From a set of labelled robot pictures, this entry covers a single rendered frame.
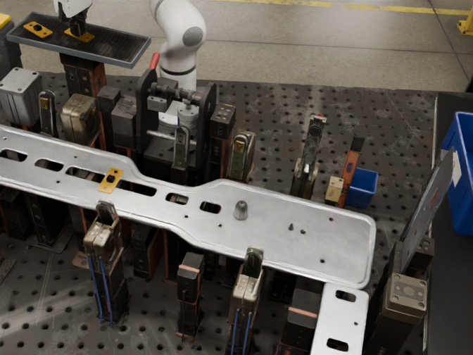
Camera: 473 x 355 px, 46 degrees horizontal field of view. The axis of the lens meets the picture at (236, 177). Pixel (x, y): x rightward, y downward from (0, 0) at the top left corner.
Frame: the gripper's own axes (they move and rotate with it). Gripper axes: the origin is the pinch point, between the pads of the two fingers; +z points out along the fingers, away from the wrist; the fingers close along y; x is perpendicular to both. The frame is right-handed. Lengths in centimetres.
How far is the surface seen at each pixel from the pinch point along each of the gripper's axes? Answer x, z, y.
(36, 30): -10.0, 2.0, 5.9
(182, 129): 42.1, 8.5, 10.5
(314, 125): 73, -3, 3
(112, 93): 18.4, 8.7, 9.0
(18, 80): -3.7, 7.5, 20.3
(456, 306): 117, 15, 16
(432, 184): 102, -3, 5
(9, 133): -1.2, 18.6, 29.2
